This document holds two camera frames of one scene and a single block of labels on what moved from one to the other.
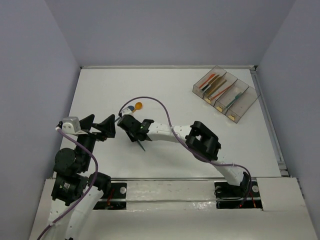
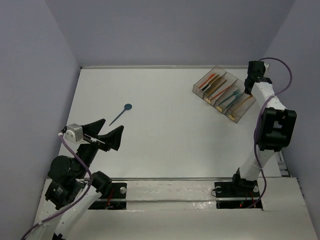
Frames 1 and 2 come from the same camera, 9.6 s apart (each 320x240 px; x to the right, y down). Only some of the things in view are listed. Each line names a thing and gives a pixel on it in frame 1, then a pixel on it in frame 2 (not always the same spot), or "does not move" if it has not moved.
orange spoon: [138, 106] to [250, 96]
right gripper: [133, 138] to [247, 92]
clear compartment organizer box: [231, 96] does not move
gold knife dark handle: [212, 80] does not move
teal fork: [140, 143] to [234, 93]
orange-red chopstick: [226, 88] does not move
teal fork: [236, 97] does not move
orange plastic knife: [212, 75] does not move
